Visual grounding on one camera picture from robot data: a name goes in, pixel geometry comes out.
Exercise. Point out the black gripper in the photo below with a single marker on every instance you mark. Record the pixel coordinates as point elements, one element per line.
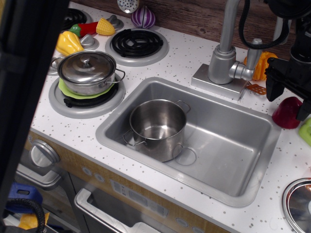
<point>293,75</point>

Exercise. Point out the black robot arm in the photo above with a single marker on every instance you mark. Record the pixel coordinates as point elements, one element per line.
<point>300,11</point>

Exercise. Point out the silver toy sink basin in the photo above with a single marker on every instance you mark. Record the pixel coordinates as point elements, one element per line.
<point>226,150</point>

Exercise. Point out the open steel pot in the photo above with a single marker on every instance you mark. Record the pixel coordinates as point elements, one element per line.
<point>157,128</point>

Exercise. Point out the lidded steel pot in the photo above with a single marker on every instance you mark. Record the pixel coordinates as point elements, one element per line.
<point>91,72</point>

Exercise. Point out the green toy item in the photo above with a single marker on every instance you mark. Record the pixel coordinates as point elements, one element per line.
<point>305,131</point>

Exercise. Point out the orange toy spatula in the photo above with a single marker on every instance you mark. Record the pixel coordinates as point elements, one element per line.
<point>256,88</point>

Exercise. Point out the orange toy pumpkin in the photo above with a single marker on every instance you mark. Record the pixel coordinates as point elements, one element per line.
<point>262,65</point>

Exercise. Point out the silver toy faucet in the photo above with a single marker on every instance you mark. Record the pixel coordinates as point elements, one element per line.
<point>225,75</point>

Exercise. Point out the steel lid at right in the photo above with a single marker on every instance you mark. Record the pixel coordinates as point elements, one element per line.
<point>296,205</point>

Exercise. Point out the purple toy onion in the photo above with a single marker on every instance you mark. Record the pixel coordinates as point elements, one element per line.
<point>143,18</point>

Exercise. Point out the black burner back right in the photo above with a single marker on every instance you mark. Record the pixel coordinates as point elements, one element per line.
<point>137,47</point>

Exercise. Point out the black burner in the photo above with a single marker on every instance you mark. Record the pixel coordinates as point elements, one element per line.
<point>75,16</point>
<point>57,101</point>
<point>137,47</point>

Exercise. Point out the perforated steel ladle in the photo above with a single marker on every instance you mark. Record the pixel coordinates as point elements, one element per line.
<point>128,6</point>

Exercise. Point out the silver stove knob back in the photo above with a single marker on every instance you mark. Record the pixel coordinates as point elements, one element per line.
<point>116,22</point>

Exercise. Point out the silver stove knob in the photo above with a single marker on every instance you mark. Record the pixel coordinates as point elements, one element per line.
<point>53,68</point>
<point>116,22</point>
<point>88,42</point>

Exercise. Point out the yellow toy corn piece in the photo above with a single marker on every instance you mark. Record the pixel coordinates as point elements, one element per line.
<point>104,27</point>

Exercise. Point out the silver stove knob centre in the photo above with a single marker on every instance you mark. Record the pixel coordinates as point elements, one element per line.
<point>88,42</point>

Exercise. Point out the red toy chili pepper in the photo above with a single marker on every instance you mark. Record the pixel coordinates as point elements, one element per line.
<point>83,29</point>

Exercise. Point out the black burner front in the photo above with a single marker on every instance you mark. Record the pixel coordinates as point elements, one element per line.
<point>57,101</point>

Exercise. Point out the green round mat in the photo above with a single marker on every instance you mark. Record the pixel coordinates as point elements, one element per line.
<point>63,89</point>

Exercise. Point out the yellow toy bell pepper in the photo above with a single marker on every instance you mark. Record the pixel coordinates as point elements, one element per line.
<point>68,43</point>

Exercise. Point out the black burner back left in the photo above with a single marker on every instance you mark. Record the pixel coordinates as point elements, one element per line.
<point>75,16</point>

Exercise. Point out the silver stove knob middle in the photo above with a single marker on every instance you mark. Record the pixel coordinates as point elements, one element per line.
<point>53,68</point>

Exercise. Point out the silver oven dial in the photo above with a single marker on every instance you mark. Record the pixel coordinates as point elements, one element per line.
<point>42,155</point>

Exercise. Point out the blue clamp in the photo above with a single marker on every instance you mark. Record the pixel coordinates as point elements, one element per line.
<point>24,199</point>

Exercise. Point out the yellow cloth bottom left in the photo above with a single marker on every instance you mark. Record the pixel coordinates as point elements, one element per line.
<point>28,221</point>

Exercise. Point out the silver dishwasher door handle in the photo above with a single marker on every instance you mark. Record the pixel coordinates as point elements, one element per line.
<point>106,214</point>

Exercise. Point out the silver oven door handle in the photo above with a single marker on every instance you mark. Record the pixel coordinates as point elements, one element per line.
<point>47,182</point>

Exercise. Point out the black foreground post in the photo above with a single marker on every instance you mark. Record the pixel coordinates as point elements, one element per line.
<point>29,30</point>

